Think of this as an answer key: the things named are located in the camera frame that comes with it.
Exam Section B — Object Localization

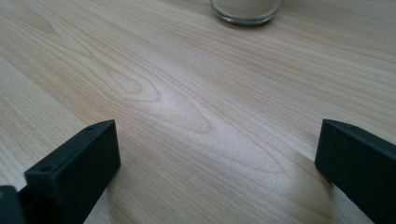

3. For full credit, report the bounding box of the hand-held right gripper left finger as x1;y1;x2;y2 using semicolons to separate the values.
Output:
18;119;122;224

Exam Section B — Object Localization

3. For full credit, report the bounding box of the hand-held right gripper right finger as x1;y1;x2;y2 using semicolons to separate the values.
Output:
314;119;396;224

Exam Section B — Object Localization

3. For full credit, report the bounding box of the white-lidded glass jar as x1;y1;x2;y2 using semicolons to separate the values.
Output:
208;0;284;26

